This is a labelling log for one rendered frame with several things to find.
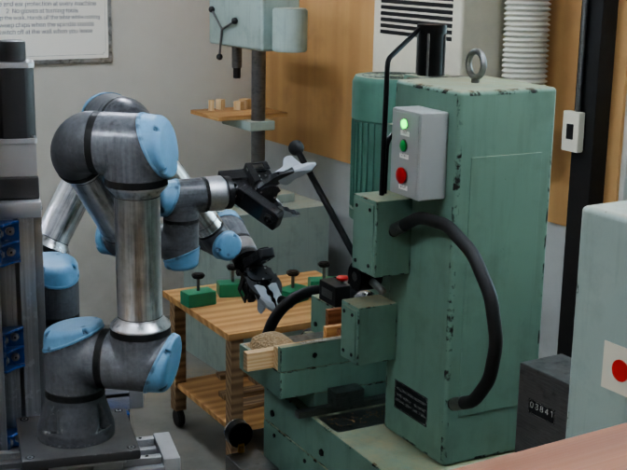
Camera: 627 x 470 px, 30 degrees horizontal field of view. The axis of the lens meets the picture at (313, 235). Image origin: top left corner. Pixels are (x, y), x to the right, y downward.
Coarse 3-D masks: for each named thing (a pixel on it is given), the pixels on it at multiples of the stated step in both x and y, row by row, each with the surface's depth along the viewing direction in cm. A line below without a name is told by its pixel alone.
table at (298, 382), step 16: (304, 336) 268; (320, 336) 268; (240, 352) 262; (272, 368) 247; (304, 368) 247; (320, 368) 248; (336, 368) 250; (352, 368) 252; (368, 368) 254; (384, 368) 256; (272, 384) 248; (288, 384) 246; (304, 384) 247; (320, 384) 249; (336, 384) 251
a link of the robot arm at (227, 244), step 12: (108, 108) 277; (120, 108) 275; (132, 108) 276; (144, 108) 278; (180, 168) 282; (204, 216) 288; (216, 216) 291; (204, 228) 289; (216, 228) 290; (228, 228) 294; (204, 240) 292; (216, 240) 290; (228, 240) 291; (240, 240) 293; (216, 252) 290; (228, 252) 291
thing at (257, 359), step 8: (248, 352) 244; (256, 352) 244; (264, 352) 245; (272, 352) 246; (248, 360) 244; (256, 360) 245; (264, 360) 246; (272, 360) 247; (248, 368) 244; (256, 368) 245; (264, 368) 246
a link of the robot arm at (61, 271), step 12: (48, 252) 277; (60, 252) 278; (48, 264) 270; (60, 264) 271; (72, 264) 272; (48, 276) 268; (60, 276) 269; (72, 276) 271; (48, 288) 268; (60, 288) 269; (72, 288) 271; (48, 300) 269; (60, 300) 270; (72, 300) 272; (48, 312) 270; (60, 312) 270; (72, 312) 273
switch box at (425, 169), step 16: (400, 112) 213; (416, 112) 209; (432, 112) 209; (400, 128) 214; (416, 128) 209; (432, 128) 209; (416, 144) 210; (432, 144) 210; (400, 160) 215; (416, 160) 210; (432, 160) 211; (416, 176) 211; (432, 176) 212; (400, 192) 216; (416, 192) 211; (432, 192) 212
